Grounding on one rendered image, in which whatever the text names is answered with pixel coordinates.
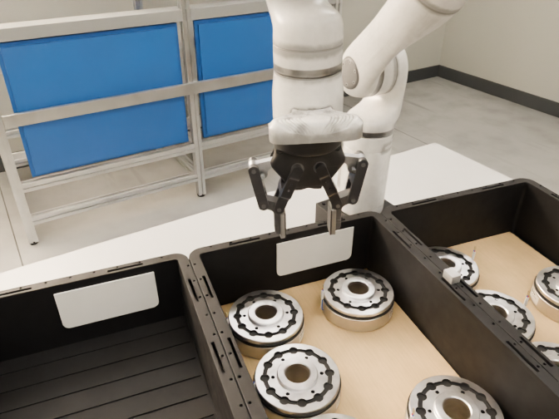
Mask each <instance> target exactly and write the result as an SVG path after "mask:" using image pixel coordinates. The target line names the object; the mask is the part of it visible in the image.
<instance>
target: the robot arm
mask: <svg viewBox="0 0 559 419"><path fill-rule="evenodd" d="M467 1H468V0H388V1H387V2H386V3H385V4H384V5H383V7H382V8H381V10H380V11H379V12H378V14H377V15H376V17H375V18H374V19H373V21H372V22H371V23H370V24H369V25H368V26H367V27H366V28H365V29H364V30H363V31H362V32H361V33H360V34H359V36H358V37H357V38H356V39H355V40H354V41H353V42H352V43H351V45H350V46H349V47H348V48H347V50H346V51H345V53H344V54H343V44H344V43H343V41H344V24H343V19H342V17H341V15H340V13H339V12H338V11H337V10H336V9H335V8H334V7H333V6H332V5H331V4H330V3H329V2H328V0H266V2H267V6H268V9H269V12H270V17H271V21H272V25H273V58H274V79H273V86H272V103H273V120H272V121H271V122H270V123H269V139H270V142H271V143H272V144H274V149H273V151H272V153H271V155H270V157H268V158H264V159H261V160H257V158H255V157H250V158H249V159H248V171H249V175H250V180H251V184H252V186H253V189H254V192H255V198H256V200H257V204H258V206H259V209H260V210H271V211H273V212H274V226H275V233H276V234H280V238H282V239H284V238H286V213H285V207H286V205H287V203H288V201H289V200H290V199H291V197H292V195H293V193H294V190H304V189H307V188H311V189H322V186H323V187H324V190H325V192H326V194H327V196H328V197H329V200H330V201H328V221H327V225H328V231H329V235H332V234H335V230H338V229H339V228H340V227H341V211H343V212H344V213H345V214H348V215H351V214H358V213H362V212H366V211H373V212H377V213H381V212H382V210H383V203H384V197H385V191H386V185H387V178H388V168H389V161H390V155H391V149H392V142H393V131H394V126H395V123H396V122H397V120H398V118H399V116H400V113H401V109H402V104H403V97H404V92H405V88H406V84H407V79H408V57H407V54H406V52H405V50H404V49H405V48H406V47H409V46H410V45H412V44H413V43H415V42H416V41H418V40H420V39H421V38H423V37H425V36H427V35H428V34H429V33H431V32H433V31H434V30H436V29H437V28H439V27H441V26H442V25H443V24H444V23H445V22H447V21H448V20H449V19H450V18H452V17H453V16H454V15H455V14H456V13H457V12H458V11H459V10H460V9H461V8H462V7H463V5H464V4H465V3H466V2H467ZM344 91H345V92H346V93H347V94H349V95H350V96H353V97H362V98H363V97H364V99H363V100H362V101H361V102H360V103H359V104H358V105H356V106H355V107H353V108H352V109H351V110H349V111H348V113H347V112H343V104H344ZM342 141H343V142H344V145H343V149H342V147H341V142H342ZM270 168H273V169H274V171H275V172H276V173H277V174H278V175H279V176H280V179H279V183H278V187H277V190H276V191H275V195H274V196H273V195H267V192H266V188H265V183H264V180H263V179H264V178H266V177H267V175H268V170H269V169H270ZM337 171H338V181H337V188H336V186H335V184H334V181H333V177H334V175H335V174H336V173H337Z"/></svg>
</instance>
